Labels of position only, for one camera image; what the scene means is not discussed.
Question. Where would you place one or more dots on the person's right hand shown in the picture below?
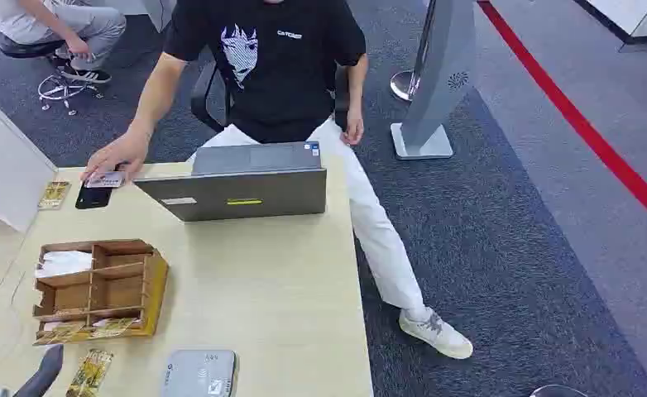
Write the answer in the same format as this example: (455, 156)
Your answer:
(119, 156)

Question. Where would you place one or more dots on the person's left hand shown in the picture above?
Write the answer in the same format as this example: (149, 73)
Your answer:
(352, 129)

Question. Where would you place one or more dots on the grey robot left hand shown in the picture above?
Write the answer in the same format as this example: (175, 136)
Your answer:
(43, 375)

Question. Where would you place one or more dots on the pale printed card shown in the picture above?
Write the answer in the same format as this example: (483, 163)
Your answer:
(106, 179)

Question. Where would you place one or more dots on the yellow card pack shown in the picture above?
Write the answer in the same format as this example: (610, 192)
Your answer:
(60, 332)
(54, 195)
(89, 374)
(114, 327)

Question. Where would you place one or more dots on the black smartphone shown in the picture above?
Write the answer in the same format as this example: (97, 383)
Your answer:
(93, 198)

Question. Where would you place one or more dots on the chrome stanchion base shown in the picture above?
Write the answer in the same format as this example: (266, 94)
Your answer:
(558, 392)
(403, 86)

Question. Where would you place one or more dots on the person in black shirt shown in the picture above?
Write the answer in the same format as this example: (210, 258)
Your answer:
(279, 82)

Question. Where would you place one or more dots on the grey standing kiosk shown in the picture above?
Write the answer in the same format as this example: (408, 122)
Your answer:
(438, 82)

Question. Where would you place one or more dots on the black office chair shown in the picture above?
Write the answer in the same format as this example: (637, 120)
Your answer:
(208, 93)

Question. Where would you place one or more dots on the white paper sheet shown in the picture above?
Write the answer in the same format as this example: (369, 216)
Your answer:
(63, 263)

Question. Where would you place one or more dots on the white desk partition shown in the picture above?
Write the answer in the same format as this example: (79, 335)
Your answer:
(5, 164)

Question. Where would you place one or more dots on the grey laptop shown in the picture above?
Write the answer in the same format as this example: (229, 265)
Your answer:
(236, 194)

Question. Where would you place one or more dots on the wooden card box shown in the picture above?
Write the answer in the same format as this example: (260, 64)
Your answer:
(153, 290)

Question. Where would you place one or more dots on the black stool with wheel base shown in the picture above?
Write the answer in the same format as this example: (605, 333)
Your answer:
(30, 48)

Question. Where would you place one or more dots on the person in grey trousers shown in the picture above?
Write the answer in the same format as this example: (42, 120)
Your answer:
(55, 22)

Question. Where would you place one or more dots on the grey card reader device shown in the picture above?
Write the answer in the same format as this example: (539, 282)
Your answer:
(200, 375)

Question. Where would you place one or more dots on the white counter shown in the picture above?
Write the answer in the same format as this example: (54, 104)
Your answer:
(630, 16)

